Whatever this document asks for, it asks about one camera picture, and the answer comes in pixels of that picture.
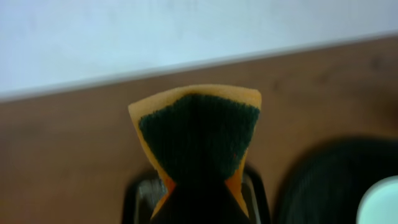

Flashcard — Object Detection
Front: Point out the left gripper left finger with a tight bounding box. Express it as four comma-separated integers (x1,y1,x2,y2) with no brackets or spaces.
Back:
150,185,199,224

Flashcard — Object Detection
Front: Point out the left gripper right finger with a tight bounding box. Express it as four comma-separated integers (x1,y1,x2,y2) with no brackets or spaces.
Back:
198,182,250,224

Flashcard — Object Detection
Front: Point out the black rectangular water tray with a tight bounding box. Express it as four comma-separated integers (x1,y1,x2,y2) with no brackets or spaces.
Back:
121,166,272,224

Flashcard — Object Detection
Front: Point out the black round tray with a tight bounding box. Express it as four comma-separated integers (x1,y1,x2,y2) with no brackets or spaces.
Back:
273,136,397,224

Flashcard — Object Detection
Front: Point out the green and yellow sponge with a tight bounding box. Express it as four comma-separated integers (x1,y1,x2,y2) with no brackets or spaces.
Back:
128,84,262,217

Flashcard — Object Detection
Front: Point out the light blue plate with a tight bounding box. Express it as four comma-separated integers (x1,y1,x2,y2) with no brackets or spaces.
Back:
356,176,398,224

